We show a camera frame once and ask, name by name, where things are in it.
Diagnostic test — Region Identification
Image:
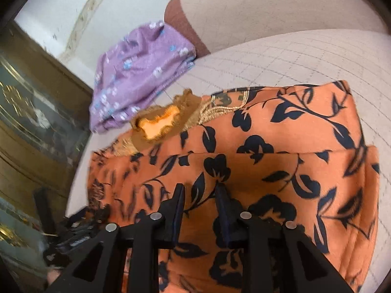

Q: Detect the orange floral garment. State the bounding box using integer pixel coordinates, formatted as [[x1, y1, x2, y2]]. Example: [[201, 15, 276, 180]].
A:
[[87, 81, 381, 293]]

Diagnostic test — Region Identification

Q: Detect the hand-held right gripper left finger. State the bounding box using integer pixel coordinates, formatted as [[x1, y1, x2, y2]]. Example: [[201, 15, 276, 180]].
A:
[[46, 184, 186, 293]]

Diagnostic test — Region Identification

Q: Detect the wooden glass-door cabinet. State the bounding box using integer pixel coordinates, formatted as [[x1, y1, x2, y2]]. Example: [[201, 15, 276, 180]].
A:
[[0, 21, 94, 293]]

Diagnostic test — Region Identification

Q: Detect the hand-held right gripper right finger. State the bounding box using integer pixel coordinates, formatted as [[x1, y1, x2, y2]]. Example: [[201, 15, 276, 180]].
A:
[[215, 183, 354, 293]]

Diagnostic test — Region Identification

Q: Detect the beige sofa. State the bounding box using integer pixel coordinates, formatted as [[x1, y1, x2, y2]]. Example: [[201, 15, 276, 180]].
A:
[[65, 0, 391, 293]]

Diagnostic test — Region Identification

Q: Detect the purple floral garment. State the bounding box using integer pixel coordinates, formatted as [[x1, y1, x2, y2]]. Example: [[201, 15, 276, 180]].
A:
[[89, 21, 196, 134]]

